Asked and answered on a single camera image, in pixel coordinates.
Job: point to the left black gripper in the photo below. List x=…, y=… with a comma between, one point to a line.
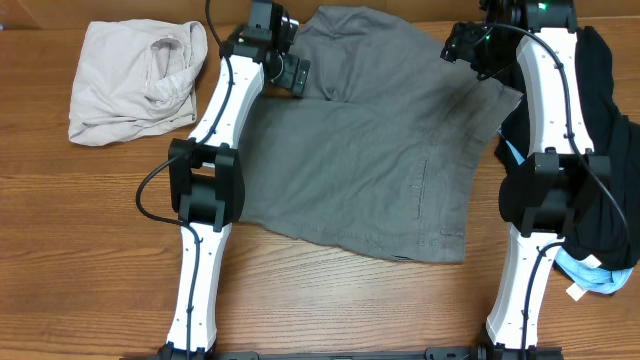
x=288, y=77

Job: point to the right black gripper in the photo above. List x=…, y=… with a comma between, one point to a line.
x=460, y=47

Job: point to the grey shorts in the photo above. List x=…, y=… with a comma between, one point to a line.
x=379, y=154

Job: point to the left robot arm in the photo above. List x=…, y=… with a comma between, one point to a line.
x=206, y=182

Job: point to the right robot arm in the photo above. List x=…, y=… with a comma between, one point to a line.
x=544, y=198

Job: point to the beige folded garment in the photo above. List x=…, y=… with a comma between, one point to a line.
x=135, y=78

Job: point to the black garment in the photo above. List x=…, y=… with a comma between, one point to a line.
x=596, y=85

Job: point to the light blue garment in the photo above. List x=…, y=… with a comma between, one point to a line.
x=590, y=275

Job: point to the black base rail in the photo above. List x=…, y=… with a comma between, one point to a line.
x=433, y=353

